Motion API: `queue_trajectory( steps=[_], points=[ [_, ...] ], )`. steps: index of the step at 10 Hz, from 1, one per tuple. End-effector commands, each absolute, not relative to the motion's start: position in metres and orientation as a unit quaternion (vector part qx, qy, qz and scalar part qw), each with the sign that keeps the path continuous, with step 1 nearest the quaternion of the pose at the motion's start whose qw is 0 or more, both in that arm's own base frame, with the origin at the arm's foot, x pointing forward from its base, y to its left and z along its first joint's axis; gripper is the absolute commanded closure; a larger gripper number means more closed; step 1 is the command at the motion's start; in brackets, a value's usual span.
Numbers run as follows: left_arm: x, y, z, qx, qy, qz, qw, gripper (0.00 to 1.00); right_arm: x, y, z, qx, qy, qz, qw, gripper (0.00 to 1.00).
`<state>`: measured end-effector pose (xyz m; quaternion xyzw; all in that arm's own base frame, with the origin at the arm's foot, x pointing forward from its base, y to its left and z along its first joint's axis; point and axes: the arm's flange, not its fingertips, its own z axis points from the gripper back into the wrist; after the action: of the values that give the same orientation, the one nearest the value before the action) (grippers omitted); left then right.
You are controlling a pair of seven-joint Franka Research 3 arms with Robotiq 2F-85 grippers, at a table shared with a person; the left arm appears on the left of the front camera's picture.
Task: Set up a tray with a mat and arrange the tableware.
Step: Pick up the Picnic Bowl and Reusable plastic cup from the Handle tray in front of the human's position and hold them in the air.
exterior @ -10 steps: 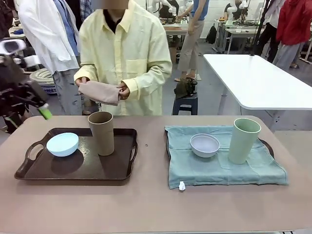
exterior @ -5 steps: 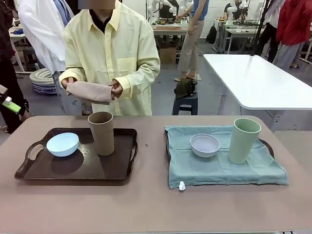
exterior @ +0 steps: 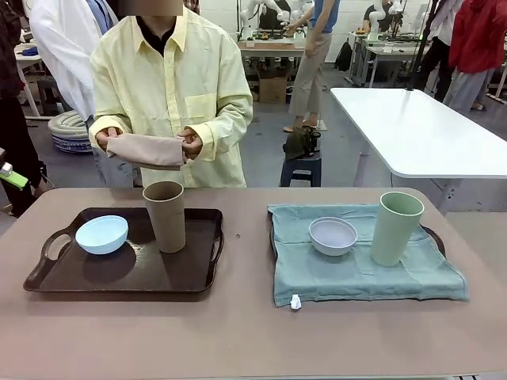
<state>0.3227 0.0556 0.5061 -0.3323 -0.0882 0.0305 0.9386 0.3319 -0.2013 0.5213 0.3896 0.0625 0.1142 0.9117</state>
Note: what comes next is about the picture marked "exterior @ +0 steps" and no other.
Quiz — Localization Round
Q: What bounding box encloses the light blue bowl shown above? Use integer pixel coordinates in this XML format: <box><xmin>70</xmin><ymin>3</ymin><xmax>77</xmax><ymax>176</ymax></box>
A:
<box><xmin>74</xmin><ymin>215</ymin><xmax>130</xmax><ymax>256</ymax></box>

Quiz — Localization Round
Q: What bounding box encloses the beige cloth mat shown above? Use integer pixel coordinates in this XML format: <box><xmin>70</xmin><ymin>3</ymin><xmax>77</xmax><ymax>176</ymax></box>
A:
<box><xmin>105</xmin><ymin>132</ymin><xmax>187</xmax><ymax>172</ymax></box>

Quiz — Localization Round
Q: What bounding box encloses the tall brown cup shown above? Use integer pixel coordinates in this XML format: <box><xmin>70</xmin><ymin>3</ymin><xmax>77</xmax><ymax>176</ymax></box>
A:
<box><xmin>141</xmin><ymin>180</ymin><xmax>186</xmax><ymax>254</ymax></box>

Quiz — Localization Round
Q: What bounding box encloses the grey bowl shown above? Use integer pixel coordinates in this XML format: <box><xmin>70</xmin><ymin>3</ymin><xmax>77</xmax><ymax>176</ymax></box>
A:
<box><xmin>308</xmin><ymin>216</ymin><xmax>358</xmax><ymax>257</ymax></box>

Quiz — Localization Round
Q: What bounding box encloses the blue cloth mat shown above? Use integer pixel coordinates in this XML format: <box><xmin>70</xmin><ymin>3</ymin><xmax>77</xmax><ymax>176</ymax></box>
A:
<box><xmin>267</xmin><ymin>203</ymin><xmax>470</xmax><ymax>311</ymax></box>

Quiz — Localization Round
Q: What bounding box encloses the tall green cup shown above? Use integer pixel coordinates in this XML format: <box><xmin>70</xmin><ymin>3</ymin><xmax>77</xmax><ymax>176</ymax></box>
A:
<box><xmin>369</xmin><ymin>191</ymin><xmax>425</xmax><ymax>267</ymax></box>

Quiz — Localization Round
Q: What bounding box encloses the person's left forearm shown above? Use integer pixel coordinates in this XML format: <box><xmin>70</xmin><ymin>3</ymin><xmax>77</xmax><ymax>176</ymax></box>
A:
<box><xmin>189</xmin><ymin>97</ymin><xmax>254</xmax><ymax>160</ymax></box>

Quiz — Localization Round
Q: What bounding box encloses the person's right forearm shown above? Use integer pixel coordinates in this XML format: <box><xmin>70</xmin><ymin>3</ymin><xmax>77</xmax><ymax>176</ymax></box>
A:
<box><xmin>89</xmin><ymin>112</ymin><xmax>134</xmax><ymax>148</ymax></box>

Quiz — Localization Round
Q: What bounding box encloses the dark brown serving tray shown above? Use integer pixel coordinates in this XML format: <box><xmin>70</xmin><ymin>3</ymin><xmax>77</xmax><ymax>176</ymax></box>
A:
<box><xmin>22</xmin><ymin>207</ymin><xmax>226</xmax><ymax>295</ymax></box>

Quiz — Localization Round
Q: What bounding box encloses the black serving tray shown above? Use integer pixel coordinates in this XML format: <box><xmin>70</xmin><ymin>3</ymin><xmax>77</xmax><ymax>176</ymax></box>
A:
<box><xmin>269</xmin><ymin>215</ymin><xmax>448</xmax><ymax>264</ymax></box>

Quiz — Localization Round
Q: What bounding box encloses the person's right hand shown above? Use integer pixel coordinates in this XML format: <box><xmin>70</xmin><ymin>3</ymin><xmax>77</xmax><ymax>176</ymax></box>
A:
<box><xmin>94</xmin><ymin>127</ymin><xmax>120</xmax><ymax>151</ymax></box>

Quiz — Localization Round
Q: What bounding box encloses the person's left hand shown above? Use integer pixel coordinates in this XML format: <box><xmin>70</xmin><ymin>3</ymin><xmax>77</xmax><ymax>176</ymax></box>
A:
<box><xmin>176</xmin><ymin>126</ymin><xmax>204</xmax><ymax>162</ymax></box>

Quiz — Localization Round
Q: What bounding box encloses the person in dark clothes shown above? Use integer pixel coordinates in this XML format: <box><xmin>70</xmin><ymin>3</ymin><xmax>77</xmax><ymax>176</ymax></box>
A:
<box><xmin>0</xmin><ymin>0</ymin><xmax>49</xmax><ymax>218</ymax></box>

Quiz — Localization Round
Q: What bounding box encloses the person in white coat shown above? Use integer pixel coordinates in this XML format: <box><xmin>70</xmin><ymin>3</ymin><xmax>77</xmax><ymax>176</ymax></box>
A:
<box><xmin>29</xmin><ymin>0</ymin><xmax>120</xmax><ymax>120</ymax></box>

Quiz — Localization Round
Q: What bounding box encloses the person in yellow shirt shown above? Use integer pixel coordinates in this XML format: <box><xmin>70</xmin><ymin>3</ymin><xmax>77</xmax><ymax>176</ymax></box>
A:
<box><xmin>89</xmin><ymin>6</ymin><xmax>254</xmax><ymax>189</ymax></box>

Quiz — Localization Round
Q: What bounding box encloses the cardboard box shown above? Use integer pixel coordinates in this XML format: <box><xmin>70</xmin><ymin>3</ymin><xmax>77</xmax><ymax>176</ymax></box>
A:
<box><xmin>257</xmin><ymin>73</ymin><xmax>291</xmax><ymax>105</ymax></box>

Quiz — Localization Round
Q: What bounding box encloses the blue plastic stool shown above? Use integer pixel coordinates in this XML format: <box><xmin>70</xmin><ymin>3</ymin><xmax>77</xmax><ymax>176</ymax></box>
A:
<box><xmin>280</xmin><ymin>156</ymin><xmax>322</xmax><ymax>188</ymax></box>

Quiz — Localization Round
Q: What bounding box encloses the dark green bag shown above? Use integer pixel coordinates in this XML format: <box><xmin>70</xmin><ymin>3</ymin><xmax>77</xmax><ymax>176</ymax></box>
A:
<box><xmin>283</xmin><ymin>126</ymin><xmax>322</xmax><ymax>162</ymax></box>

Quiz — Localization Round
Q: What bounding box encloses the person in blue shirt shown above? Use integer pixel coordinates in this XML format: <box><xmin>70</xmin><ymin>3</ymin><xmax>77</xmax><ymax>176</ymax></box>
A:
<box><xmin>281</xmin><ymin>0</ymin><xmax>341</xmax><ymax>134</ymax></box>

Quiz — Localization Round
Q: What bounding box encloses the black backpack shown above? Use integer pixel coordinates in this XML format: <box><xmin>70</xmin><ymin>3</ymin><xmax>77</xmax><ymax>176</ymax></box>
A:
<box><xmin>335</xmin><ymin>39</ymin><xmax>354</xmax><ymax>73</ymax></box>

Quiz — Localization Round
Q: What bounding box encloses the white side table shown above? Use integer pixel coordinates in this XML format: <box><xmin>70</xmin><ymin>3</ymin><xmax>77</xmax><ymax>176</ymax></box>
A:
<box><xmin>329</xmin><ymin>86</ymin><xmax>507</xmax><ymax>217</ymax></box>

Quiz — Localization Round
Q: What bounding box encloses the black pole stand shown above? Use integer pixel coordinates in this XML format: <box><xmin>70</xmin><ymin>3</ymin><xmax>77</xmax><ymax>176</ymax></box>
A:
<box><xmin>406</xmin><ymin>0</ymin><xmax>436</xmax><ymax>92</ymax></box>

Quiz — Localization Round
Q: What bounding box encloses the person in black trousers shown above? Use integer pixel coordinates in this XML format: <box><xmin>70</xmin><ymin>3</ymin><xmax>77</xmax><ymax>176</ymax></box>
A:
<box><xmin>414</xmin><ymin>0</ymin><xmax>461</xmax><ymax>100</ymax></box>

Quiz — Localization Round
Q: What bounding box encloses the person in red jacket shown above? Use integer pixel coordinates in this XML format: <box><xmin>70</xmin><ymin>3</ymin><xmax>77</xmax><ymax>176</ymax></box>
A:
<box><xmin>443</xmin><ymin>0</ymin><xmax>507</xmax><ymax>114</ymax></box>

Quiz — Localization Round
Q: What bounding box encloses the coiled white hose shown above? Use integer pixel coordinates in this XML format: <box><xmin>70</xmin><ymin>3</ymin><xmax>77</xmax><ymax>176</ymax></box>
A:
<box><xmin>47</xmin><ymin>109</ymin><xmax>94</xmax><ymax>154</ymax></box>

